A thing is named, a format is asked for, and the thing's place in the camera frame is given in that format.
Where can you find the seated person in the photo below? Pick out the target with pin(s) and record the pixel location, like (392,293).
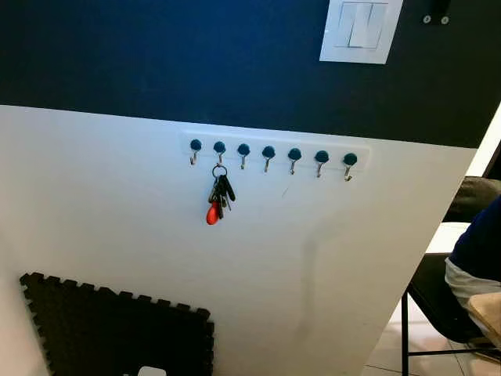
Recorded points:
(479,243)

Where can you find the black wall bracket with screws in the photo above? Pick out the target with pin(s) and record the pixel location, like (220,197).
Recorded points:
(437,11)

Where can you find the blue-knobbed metal hook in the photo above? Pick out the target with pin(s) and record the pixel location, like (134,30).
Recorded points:
(350,159)
(219,147)
(268,152)
(195,145)
(243,150)
(322,157)
(294,154)

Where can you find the black chair with metal frame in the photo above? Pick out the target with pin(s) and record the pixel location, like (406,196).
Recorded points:
(434,294)

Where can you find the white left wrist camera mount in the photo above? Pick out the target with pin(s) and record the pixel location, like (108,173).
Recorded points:
(151,371)

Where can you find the black foam puzzle mat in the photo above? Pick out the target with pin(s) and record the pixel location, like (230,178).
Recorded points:
(117,329)

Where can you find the white double light switch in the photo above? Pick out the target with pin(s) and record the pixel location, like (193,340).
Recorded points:
(360,30)

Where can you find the key bunch with red fob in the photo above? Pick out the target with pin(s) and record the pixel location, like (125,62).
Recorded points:
(213,214)

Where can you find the white key hook rack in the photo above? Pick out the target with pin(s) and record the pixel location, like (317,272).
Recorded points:
(309,142)

